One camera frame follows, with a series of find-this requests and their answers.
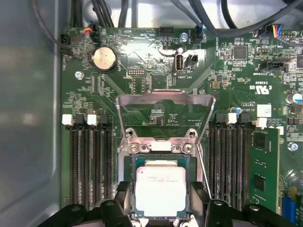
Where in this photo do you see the coloured wire connector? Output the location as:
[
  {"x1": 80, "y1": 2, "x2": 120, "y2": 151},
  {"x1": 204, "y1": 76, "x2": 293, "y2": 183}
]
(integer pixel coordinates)
[
  {"x1": 81, "y1": 23, "x2": 100, "y2": 44},
  {"x1": 259, "y1": 23, "x2": 285, "y2": 41}
]

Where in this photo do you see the green motherboard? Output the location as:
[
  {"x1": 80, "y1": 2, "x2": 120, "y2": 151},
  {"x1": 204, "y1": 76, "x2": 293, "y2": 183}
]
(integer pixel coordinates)
[{"x1": 60, "y1": 26, "x2": 303, "y2": 227}]

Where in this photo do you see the internal USB port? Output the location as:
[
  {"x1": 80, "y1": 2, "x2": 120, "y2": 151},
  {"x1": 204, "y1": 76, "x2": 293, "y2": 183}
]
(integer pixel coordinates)
[{"x1": 174, "y1": 53, "x2": 184, "y2": 72}]

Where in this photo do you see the black cable with connector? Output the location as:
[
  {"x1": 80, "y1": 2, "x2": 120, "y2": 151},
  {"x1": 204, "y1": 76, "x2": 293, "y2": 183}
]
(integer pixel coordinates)
[{"x1": 32, "y1": 0, "x2": 72, "y2": 50}]

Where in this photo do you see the green RAM stick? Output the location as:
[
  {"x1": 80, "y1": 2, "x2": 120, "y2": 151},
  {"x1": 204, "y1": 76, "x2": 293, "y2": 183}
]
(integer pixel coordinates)
[{"x1": 250, "y1": 127, "x2": 281, "y2": 215}]

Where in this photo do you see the metal socket cover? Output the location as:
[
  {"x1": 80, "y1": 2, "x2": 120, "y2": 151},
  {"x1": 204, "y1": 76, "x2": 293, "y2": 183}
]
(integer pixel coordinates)
[{"x1": 116, "y1": 88, "x2": 216, "y2": 152}]

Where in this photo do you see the CPU socket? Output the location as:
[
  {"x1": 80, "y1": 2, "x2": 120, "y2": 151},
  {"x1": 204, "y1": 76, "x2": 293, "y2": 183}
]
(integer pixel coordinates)
[{"x1": 117, "y1": 127, "x2": 209, "y2": 227}]

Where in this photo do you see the black wire bundle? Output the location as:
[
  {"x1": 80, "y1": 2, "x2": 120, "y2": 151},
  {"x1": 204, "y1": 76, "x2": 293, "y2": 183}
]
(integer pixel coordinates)
[{"x1": 68, "y1": 0, "x2": 115, "y2": 30}]

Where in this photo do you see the black cable bundle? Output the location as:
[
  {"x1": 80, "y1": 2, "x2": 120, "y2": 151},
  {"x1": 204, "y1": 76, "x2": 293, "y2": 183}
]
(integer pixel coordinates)
[{"x1": 170, "y1": 0, "x2": 303, "y2": 31}]

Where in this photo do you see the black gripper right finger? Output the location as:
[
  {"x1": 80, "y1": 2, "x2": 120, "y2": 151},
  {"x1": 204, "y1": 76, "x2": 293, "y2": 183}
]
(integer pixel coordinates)
[{"x1": 190, "y1": 181, "x2": 294, "y2": 227}]

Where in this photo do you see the silver CPU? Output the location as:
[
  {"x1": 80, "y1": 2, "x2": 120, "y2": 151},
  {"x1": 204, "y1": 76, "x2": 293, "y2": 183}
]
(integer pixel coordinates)
[{"x1": 134, "y1": 157, "x2": 190, "y2": 218}]

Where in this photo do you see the metal locking lever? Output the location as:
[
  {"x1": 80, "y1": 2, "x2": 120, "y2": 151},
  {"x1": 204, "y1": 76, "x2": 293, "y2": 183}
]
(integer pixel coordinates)
[{"x1": 196, "y1": 144, "x2": 213, "y2": 201}]

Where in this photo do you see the blue expansion slot latch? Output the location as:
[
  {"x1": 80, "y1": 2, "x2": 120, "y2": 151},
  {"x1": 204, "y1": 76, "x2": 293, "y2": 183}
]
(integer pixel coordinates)
[{"x1": 282, "y1": 195, "x2": 297, "y2": 224}]

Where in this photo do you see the silver coin battery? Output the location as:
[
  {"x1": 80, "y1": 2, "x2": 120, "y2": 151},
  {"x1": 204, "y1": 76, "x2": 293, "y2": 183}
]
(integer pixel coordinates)
[{"x1": 89, "y1": 46, "x2": 118, "y2": 73}]

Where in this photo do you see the square black chip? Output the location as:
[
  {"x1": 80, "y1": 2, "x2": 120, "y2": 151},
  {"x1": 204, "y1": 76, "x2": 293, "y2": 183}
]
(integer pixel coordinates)
[{"x1": 233, "y1": 45, "x2": 247, "y2": 60}]

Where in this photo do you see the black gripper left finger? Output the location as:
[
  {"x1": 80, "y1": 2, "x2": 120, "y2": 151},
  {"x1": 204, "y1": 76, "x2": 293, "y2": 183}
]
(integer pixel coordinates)
[{"x1": 35, "y1": 181, "x2": 131, "y2": 227}]

